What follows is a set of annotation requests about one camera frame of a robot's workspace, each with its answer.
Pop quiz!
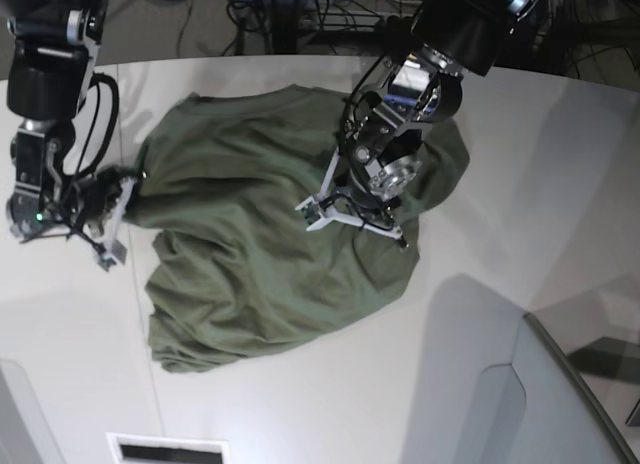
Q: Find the green t-shirt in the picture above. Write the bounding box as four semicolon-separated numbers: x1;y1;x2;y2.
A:
127;85;470;374

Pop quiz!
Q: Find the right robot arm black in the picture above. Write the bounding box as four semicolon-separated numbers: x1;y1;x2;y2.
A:
1;0;142;271

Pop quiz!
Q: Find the black power strip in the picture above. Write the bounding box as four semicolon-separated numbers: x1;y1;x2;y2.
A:
375;9;422;35

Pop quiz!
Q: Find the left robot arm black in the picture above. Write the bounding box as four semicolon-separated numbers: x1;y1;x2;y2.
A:
296;0;540;246

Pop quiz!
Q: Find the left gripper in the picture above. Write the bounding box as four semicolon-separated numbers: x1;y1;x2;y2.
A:
295;149;408;249

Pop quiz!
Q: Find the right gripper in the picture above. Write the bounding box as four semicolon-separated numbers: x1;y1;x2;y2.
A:
64;166;145;272

